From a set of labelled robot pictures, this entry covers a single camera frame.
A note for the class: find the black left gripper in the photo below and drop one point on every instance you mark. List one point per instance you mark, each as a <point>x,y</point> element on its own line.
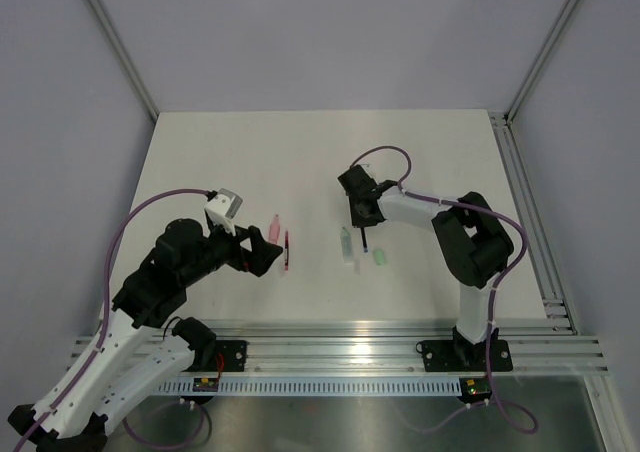
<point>262,253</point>

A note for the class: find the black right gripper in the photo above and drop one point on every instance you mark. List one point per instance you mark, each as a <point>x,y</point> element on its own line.
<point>356,219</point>

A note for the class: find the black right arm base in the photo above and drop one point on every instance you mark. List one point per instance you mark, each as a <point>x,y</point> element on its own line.
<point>449,356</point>

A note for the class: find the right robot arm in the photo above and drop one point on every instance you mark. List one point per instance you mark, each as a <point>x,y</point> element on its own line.
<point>474,245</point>

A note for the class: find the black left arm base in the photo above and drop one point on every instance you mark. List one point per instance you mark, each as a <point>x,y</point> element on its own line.
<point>211,354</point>

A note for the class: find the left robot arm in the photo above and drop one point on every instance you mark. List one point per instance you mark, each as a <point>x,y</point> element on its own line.
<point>96,395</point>

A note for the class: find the red gel pen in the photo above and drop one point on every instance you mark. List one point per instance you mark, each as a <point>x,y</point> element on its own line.
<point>286,251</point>

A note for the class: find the pink highlighter pen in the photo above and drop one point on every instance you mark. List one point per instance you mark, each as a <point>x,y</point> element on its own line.
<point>274,230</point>

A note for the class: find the green highlighter pen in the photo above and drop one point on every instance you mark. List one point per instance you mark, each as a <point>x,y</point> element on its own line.
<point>346,245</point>

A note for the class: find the dark blue gel pen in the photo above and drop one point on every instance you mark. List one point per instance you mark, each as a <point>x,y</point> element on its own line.
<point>364,240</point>

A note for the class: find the green highlighter cap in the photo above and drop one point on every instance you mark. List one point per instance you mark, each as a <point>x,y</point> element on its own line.
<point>379,257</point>

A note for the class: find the left controller board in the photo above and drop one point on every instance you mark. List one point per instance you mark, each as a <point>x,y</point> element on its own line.
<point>207,385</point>

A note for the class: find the controller board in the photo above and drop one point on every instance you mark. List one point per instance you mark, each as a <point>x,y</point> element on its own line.
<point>207,385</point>
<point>476,387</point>

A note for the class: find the right controller board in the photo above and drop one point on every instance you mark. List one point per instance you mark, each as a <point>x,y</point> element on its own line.
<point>476,387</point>

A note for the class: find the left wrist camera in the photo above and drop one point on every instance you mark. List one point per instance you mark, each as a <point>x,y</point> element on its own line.
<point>221,208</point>

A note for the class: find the white slotted cable duct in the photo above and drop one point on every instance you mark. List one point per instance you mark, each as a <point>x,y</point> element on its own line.
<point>319,387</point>

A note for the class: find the right side aluminium rail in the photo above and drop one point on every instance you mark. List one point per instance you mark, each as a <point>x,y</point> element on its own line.
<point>547,274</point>

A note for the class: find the aluminium rail frame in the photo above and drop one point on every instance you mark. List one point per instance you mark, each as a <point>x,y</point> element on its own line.
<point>540,347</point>

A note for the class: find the left aluminium corner post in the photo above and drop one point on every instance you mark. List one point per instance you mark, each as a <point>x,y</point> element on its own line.
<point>108,29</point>

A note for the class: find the aluminium corner post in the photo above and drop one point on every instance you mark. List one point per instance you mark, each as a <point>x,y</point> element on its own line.
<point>108,29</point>
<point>552,40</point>

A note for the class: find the right aluminium corner post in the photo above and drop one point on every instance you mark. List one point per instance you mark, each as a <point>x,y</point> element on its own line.
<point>552,40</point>

